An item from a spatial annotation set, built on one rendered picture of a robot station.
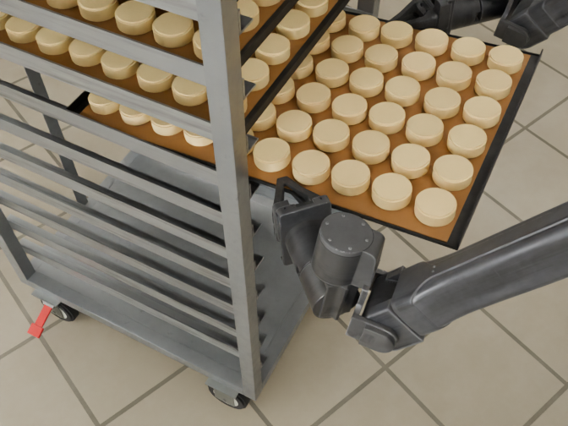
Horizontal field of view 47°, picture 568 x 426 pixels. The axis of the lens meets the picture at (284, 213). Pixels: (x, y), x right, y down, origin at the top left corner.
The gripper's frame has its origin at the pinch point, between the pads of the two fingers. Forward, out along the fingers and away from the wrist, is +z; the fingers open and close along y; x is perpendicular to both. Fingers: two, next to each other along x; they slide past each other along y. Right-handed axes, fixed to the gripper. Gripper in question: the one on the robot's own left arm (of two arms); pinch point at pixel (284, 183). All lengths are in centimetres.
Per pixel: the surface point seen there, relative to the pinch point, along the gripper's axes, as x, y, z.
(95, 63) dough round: -19.6, -8.4, 23.3
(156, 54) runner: -11.7, -17.7, 9.0
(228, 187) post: -7.3, -1.8, 0.3
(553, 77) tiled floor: 117, 81, 85
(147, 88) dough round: -13.7, -8.2, 15.6
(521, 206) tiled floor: 79, 82, 40
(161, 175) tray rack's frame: -16, 61, 68
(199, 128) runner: -8.9, -7.5, 6.2
